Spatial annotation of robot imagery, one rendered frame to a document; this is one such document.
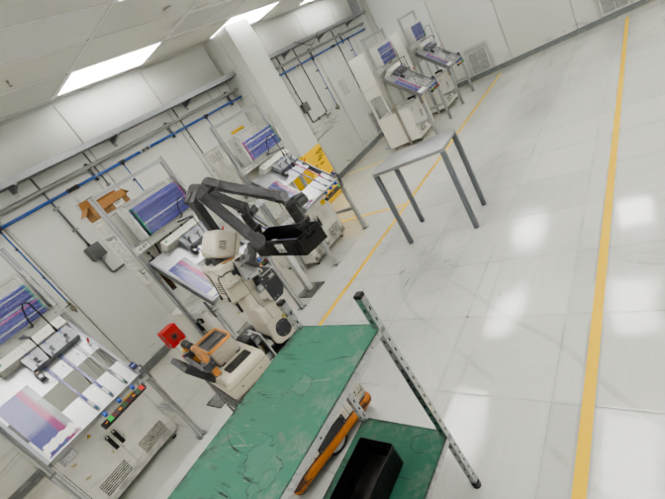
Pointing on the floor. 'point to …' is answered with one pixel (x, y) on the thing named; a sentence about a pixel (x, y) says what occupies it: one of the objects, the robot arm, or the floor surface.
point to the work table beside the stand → (421, 159)
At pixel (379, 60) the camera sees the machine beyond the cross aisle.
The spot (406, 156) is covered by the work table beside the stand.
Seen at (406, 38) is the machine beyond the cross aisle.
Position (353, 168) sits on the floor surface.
